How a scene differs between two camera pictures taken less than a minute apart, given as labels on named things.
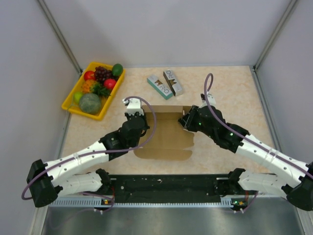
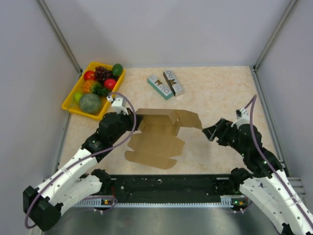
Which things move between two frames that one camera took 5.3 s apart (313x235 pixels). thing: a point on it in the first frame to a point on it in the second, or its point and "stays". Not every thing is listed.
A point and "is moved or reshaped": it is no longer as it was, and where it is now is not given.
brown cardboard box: x=171 y=140 is moved or reshaped
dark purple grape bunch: x=101 y=74 stays
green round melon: x=90 y=103 stays
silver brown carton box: x=176 y=88 stays
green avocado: x=117 y=69 stays
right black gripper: x=187 y=122 to x=224 y=126
